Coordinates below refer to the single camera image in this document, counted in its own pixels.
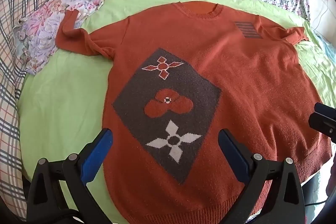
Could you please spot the pastel floral cloth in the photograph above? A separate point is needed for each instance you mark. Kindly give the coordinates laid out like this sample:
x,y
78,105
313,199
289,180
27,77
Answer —
x,y
44,29

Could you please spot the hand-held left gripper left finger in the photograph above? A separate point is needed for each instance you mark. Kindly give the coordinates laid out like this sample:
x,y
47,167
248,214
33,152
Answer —
x,y
97,153

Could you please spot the light green bed sheet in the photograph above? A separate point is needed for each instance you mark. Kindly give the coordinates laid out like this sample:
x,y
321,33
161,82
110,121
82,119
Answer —
x,y
65,98

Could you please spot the plaid blanket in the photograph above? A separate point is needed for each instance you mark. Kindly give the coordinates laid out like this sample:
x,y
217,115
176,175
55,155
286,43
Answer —
x,y
18,29

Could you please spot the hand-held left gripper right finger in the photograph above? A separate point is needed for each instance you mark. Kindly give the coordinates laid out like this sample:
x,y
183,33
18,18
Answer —
x,y
234,153

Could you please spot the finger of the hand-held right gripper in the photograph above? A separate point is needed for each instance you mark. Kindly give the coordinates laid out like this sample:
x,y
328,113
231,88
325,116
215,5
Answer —
x,y
324,121

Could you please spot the orange knit sweater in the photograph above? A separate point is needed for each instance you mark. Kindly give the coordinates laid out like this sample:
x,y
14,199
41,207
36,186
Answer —
x,y
236,82

